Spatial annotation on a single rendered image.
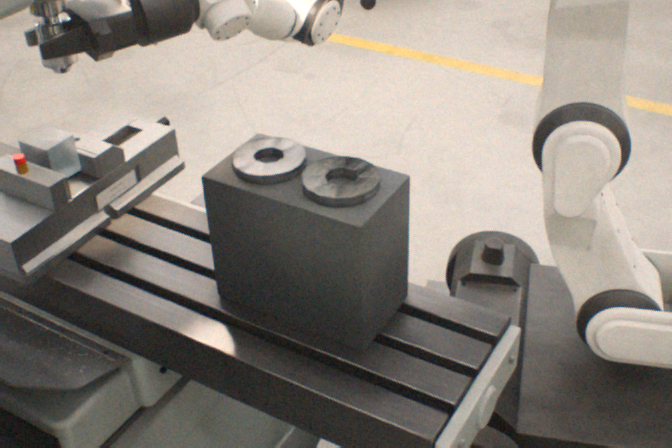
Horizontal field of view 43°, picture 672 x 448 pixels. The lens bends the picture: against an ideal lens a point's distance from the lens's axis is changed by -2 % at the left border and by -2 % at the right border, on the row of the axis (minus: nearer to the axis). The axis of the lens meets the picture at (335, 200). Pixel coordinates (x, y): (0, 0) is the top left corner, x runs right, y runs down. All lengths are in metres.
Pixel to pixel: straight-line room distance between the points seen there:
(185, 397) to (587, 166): 0.69
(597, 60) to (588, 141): 0.11
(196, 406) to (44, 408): 0.28
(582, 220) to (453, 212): 1.60
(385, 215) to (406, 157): 2.24
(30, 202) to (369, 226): 0.54
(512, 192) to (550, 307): 1.38
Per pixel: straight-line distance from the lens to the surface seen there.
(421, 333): 1.07
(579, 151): 1.27
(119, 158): 1.31
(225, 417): 1.50
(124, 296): 1.17
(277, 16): 1.35
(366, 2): 4.50
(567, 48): 1.25
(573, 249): 1.43
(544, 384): 1.55
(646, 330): 1.47
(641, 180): 3.20
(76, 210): 1.27
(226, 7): 1.19
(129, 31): 1.15
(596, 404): 1.53
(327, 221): 0.95
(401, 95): 3.65
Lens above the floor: 1.67
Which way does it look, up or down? 34 degrees down
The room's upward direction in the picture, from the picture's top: 2 degrees counter-clockwise
